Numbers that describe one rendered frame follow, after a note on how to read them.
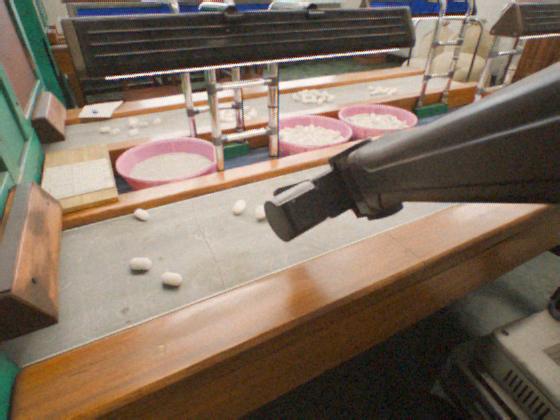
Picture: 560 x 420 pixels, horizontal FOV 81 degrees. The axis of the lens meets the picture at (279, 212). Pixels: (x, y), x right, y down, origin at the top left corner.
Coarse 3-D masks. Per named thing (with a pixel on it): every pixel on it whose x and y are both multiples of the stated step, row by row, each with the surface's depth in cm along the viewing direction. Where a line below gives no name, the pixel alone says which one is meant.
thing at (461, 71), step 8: (440, 56) 334; (448, 56) 329; (464, 56) 326; (472, 56) 324; (432, 64) 337; (440, 64) 327; (448, 64) 321; (464, 64) 317; (480, 64) 314; (432, 72) 334; (440, 72) 324; (456, 72) 315; (464, 72) 312; (472, 72) 311; (480, 72) 314; (456, 80) 315; (464, 80) 314; (472, 80) 315; (488, 80) 328
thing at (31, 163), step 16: (32, 128) 86; (32, 144) 80; (48, 144) 102; (32, 160) 76; (32, 176) 72; (0, 336) 39; (0, 352) 38; (16, 352) 44; (0, 368) 37; (16, 368) 41; (0, 384) 36; (0, 400) 35; (0, 416) 35
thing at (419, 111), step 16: (416, 0) 127; (432, 0) 121; (448, 0) 131; (464, 0) 125; (464, 16) 127; (464, 32) 129; (432, 48) 126; (448, 80) 140; (416, 112) 139; (432, 112) 144
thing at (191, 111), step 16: (160, 0) 88; (208, 0) 98; (224, 0) 87; (240, 80) 98; (240, 96) 100; (192, 112) 95; (208, 112) 98; (240, 112) 102; (192, 128) 98; (240, 128) 105; (224, 144) 108; (240, 144) 108
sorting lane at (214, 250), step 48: (240, 192) 78; (96, 240) 63; (144, 240) 63; (192, 240) 63; (240, 240) 63; (336, 240) 63; (96, 288) 53; (144, 288) 53; (192, 288) 53; (48, 336) 46; (96, 336) 46
